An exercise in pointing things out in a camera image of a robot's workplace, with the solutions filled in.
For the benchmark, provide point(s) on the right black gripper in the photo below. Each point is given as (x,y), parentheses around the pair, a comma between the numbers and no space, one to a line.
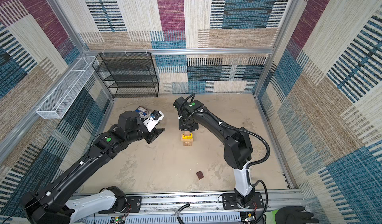
(184,128)

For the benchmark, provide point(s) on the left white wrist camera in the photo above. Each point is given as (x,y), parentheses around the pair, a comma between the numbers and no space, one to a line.
(154,118)

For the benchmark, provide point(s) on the black wire mesh shelf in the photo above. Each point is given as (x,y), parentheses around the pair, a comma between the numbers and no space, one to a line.
(127,75)

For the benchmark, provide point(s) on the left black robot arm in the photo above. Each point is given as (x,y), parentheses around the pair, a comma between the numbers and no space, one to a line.
(52,204)

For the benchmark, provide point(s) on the dark red triangular block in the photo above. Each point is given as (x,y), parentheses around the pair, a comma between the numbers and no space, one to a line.
(200,175)

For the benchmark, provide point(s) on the black and green gloved hand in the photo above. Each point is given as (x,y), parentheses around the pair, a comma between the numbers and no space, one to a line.
(290,215)

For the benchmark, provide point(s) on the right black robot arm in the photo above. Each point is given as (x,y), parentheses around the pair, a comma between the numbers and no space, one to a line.
(237,145)

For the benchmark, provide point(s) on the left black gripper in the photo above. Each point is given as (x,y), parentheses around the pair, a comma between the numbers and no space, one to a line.
(153,135)

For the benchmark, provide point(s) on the blue paperback comic book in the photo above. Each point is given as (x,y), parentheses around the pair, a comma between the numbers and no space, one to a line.
(143,112)

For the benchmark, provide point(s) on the white wire mesh basket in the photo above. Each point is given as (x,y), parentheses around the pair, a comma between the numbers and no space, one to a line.
(57,104)

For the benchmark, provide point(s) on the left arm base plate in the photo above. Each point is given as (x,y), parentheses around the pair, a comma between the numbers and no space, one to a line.
(131,204)

